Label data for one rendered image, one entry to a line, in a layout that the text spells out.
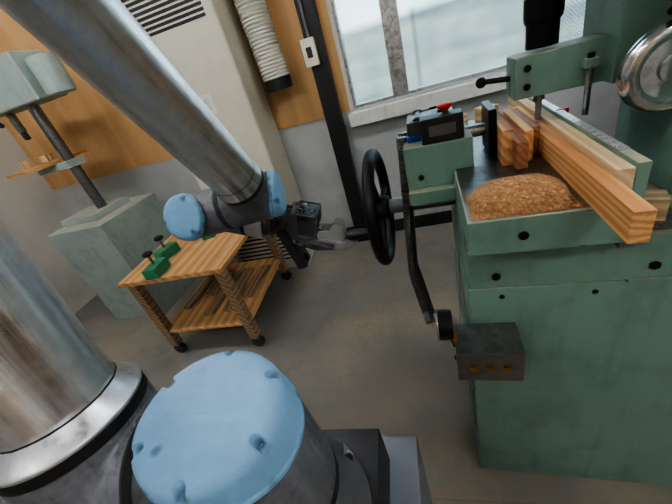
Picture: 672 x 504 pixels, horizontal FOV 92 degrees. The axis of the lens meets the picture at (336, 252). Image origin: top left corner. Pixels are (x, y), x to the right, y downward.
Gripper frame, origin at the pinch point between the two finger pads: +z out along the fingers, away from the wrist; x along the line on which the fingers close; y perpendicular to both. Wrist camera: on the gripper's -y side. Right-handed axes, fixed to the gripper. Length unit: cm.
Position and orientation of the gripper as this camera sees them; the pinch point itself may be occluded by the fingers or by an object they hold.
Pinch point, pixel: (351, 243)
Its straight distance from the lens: 75.4
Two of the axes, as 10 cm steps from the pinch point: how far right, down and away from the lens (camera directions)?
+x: 2.1, -5.6, 8.1
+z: 9.7, 1.9, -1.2
